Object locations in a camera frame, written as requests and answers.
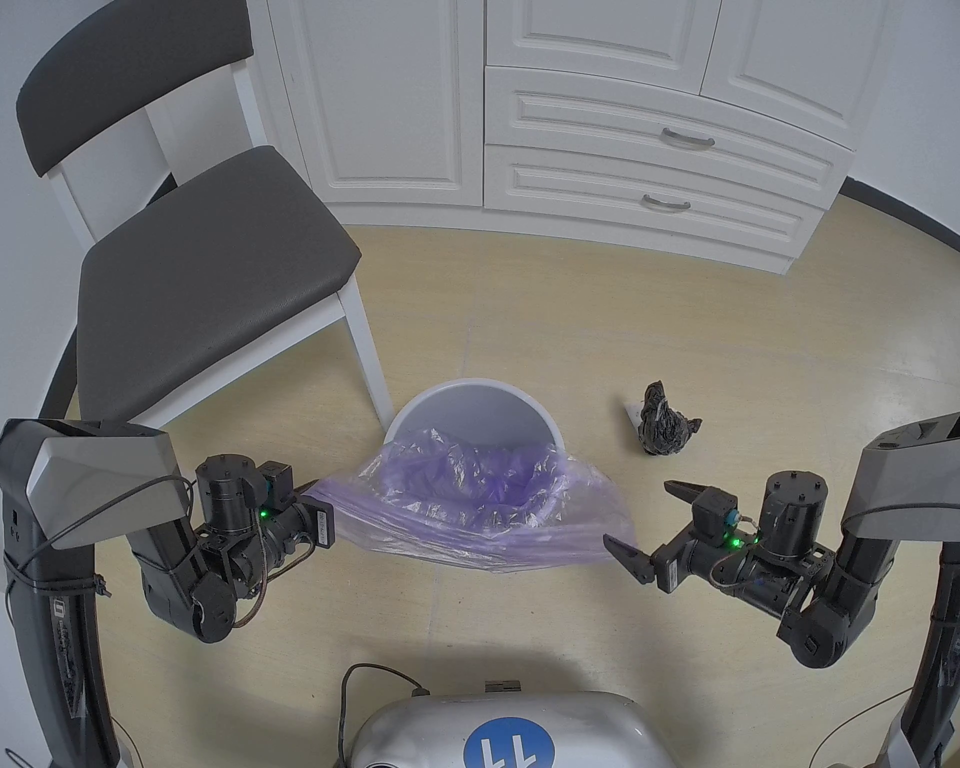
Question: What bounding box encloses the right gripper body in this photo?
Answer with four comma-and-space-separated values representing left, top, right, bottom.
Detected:
651, 517, 759, 595

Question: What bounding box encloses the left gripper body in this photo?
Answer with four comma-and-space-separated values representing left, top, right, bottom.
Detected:
261, 499, 337, 565

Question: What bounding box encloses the black plastic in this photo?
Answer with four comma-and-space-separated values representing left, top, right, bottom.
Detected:
624, 380, 705, 457

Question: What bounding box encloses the purple plastic bag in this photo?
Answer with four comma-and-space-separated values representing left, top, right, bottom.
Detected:
307, 426, 639, 573

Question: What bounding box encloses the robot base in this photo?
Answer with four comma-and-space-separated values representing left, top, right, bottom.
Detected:
351, 678, 676, 768

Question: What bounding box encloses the white trash bin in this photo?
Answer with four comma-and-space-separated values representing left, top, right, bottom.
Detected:
382, 377, 565, 481

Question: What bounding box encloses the grey and white chair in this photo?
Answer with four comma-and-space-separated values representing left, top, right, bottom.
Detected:
16, 0, 395, 436

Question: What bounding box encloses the white wardrobe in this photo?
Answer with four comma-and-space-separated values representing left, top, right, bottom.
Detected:
246, 0, 895, 277

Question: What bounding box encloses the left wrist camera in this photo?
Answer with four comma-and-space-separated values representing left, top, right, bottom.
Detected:
258, 463, 299, 513

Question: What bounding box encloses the black cable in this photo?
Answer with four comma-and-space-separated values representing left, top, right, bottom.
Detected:
337, 662, 432, 768

